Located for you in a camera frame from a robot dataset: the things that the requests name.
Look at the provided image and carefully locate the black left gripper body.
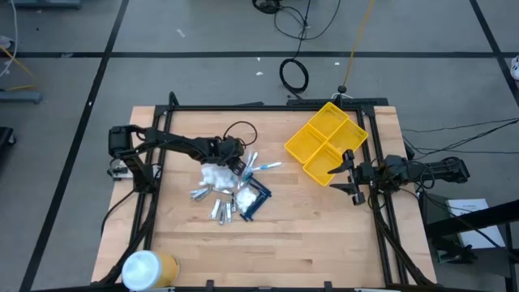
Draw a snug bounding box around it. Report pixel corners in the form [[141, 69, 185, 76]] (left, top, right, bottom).
[[210, 135, 247, 165]]

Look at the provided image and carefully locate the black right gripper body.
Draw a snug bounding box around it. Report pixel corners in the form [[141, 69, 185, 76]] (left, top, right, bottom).
[[343, 149, 382, 206]]

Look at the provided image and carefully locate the large cotton ball bag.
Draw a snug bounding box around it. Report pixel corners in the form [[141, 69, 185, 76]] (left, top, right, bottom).
[[199, 162, 240, 191]]

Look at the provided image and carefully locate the blue white toothbrush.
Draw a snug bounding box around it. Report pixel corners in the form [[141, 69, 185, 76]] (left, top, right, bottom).
[[251, 161, 283, 172]]

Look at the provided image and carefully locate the blue disposable razor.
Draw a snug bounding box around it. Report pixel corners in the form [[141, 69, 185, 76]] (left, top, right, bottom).
[[245, 192, 272, 223], [242, 172, 272, 196], [239, 195, 268, 222]]

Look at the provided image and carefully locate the small cotton ball bag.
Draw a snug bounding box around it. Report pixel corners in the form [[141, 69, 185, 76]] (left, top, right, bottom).
[[235, 185, 260, 214]]

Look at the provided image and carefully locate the yellow plastic basket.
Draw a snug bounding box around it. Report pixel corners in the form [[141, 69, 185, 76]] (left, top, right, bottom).
[[327, 118, 370, 154], [283, 123, 328, 164], [302, 142, 345, 187], [307, 101, 350, 133]]

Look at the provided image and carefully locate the white booklet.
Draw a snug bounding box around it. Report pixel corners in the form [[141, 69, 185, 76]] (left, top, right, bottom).
[[445, 197, 506, 249]]

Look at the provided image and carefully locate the black side stand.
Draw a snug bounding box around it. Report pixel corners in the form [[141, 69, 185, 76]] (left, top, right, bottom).
[[423, 198, 519, 281]]

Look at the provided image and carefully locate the yellow canister white lid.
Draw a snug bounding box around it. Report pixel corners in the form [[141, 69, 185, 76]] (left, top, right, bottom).
[[121, 250, 181, 292]]

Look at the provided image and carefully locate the grey blue floor foot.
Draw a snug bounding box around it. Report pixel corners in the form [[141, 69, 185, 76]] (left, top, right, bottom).
[[11, 0, 82, 10], [0, 90, 44, 105]]

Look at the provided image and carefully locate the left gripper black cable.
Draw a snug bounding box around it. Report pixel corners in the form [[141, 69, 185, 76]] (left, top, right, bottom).
[[221, 120, 259, 148]]

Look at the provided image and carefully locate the black aluminium table frame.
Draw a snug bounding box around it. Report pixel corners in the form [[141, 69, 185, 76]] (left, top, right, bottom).
[[92, 91, 439, 290]]

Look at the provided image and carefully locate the black hanging cable coil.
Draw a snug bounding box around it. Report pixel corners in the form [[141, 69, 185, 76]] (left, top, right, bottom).
[[273, 0, 342, 101]]

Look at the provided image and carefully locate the yellow hanging cable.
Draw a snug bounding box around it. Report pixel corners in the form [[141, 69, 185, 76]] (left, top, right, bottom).
[[342, 0, 376, 88]]

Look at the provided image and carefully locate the black cable bundle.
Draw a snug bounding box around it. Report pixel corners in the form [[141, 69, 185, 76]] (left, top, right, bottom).
[[251, 0, 283, 15]]

